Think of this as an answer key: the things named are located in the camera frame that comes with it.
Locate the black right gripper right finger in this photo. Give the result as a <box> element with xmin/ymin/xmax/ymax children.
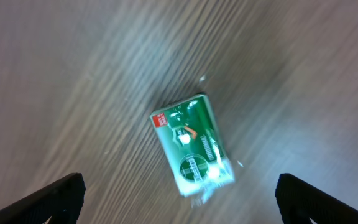
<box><xmin>275</xmin><ymin>173</ymin><xmax>358</xmax><ymax>224</ymax></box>

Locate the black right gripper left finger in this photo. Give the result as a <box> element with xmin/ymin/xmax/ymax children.
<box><xmin>0</xmin><ymin>173</ymin><xmax>86</xmax><ymax>224</ymax></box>

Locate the green soap packet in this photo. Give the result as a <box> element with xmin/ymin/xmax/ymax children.
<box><xmin>150</xmin><ymin>93</ymin><xmax>235</xmax><ymax>206</ymax></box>

